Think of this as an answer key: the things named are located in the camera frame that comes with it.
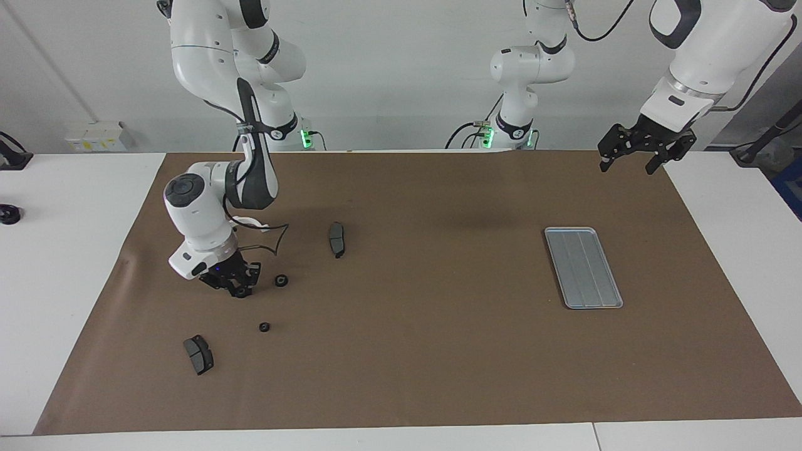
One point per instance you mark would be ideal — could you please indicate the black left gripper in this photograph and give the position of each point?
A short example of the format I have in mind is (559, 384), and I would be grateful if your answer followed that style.
(651, 138)

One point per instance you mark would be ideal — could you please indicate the blue crate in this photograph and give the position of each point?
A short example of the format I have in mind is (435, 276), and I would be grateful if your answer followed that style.
(791, 188)

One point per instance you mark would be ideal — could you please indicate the black table clamp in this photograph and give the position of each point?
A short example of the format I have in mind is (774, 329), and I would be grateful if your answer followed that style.
(15, 160)

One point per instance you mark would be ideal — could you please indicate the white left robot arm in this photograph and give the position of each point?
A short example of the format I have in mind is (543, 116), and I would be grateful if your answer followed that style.
(708, 50)

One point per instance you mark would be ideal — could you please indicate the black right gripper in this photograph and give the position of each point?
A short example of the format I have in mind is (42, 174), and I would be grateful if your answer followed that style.
(225, 272)

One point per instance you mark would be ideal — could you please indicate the white semicircular plastic bracket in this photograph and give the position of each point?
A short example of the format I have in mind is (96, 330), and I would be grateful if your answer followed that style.
(258, 223)

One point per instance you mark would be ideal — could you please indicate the black stand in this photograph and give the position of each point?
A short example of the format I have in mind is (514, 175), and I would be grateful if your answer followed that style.
(761, 139)

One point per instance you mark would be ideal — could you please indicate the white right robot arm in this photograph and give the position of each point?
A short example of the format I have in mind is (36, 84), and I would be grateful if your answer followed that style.
(200, 213)

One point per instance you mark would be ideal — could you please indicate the long grey brake pad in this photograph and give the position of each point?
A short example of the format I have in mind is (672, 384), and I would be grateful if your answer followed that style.
(337, 239)

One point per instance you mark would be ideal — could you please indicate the brown paper table mat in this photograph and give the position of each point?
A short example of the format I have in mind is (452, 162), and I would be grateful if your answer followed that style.
(407, 344)

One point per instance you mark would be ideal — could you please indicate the short stacked grey brake pad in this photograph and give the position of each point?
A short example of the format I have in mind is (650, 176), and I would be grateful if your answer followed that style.
(198, 354)

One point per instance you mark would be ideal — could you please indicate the black round knob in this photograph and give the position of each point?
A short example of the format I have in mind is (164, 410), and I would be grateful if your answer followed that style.
(9, 215)

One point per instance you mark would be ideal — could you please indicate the silver metal tray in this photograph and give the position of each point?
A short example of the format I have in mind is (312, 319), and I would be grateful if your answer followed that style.
(583, 269)

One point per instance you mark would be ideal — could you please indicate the large black bearing gear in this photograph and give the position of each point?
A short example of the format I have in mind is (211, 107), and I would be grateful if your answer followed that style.
(240, 292)
(281, 280)

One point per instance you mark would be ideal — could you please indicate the white wall socket box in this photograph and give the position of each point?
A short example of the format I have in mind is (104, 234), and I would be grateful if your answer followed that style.
(97, 136)

